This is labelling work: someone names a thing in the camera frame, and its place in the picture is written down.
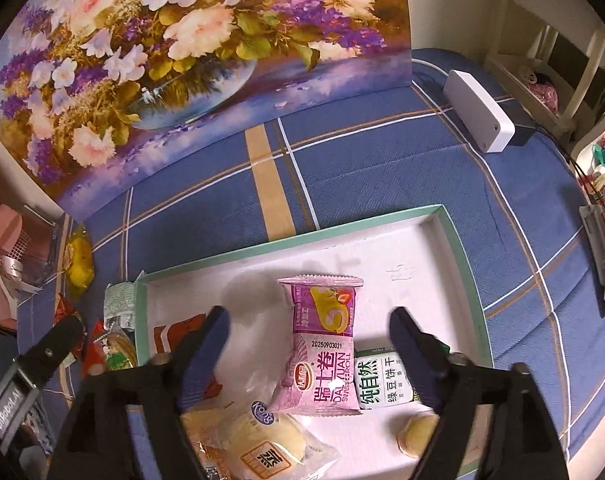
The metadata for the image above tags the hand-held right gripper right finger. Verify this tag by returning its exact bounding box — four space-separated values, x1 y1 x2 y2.
389 306 571 480

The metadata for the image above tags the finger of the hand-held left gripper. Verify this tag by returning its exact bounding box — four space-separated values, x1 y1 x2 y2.
12 316 87 391

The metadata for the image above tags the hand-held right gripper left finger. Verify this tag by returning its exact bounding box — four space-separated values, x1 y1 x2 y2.
52 305 233 480

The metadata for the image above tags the red patterned snack packet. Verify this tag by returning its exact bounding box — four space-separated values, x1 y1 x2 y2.
153 314 224 397

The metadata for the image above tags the green white biscuit packet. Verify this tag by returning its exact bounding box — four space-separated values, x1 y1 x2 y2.
357 346 423 410

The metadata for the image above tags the brown bread packet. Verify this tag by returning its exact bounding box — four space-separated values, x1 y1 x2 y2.
180 407 223 478

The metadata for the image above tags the small yellow cake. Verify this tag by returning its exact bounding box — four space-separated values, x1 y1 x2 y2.
397 410 441 459

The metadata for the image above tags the mint green snack packet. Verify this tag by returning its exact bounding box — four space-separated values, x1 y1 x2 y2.
105 280 139 331

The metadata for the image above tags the teal-rimmed white box tray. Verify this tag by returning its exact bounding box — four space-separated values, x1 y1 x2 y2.
134 204 494 480

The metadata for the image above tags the pink swiss roll packet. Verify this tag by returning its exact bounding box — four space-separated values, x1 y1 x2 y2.
277 274 364 416

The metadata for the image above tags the yellow bread packet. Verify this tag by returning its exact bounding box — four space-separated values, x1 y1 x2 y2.
64 230 96 291

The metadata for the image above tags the clear steamed cake packet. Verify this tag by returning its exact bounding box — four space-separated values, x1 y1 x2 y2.
202 400 343 480

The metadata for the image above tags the red foil candy packet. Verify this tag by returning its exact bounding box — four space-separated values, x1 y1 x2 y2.
54 294 86 331

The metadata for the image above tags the pink flower bouquet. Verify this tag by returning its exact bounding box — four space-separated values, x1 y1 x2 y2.
0 155 66 323

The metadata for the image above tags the blue plaid bedsheet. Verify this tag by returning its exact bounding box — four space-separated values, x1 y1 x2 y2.
12 47 605 480

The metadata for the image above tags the black power adapter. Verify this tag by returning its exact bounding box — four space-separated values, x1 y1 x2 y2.
505 110 536 147

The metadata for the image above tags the white rectangular box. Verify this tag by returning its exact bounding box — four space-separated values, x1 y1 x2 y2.
443 70 516 154

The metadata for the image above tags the white lattice chair back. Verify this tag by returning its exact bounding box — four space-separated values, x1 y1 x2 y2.
573 85 605 171

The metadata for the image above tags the pink cloth item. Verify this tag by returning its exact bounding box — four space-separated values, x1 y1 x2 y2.
525 67 561 113

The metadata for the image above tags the flower painting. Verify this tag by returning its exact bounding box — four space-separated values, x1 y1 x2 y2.
0 0 413 221

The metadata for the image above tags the black cable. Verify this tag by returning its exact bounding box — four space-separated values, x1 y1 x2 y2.
533 125 593 193

